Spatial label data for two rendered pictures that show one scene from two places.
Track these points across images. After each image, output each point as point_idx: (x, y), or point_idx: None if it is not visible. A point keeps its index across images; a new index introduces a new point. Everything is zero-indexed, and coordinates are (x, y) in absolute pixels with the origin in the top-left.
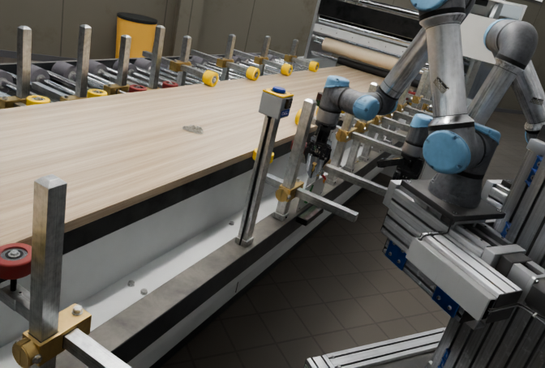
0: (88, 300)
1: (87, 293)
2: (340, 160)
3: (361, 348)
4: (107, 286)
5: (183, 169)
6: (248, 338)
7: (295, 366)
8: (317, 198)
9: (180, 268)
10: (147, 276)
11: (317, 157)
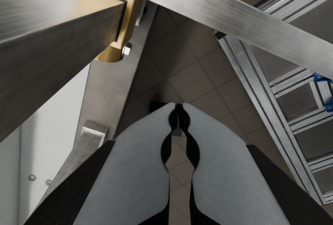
0: (22, 197)
1: (16, 199)
2: None
3: (287, 0)
4: (19, 183)
5: None
6: None
7: None
8: (225, 33)
9: (53, 145)
10: (34, 164)
11: (193, 215)
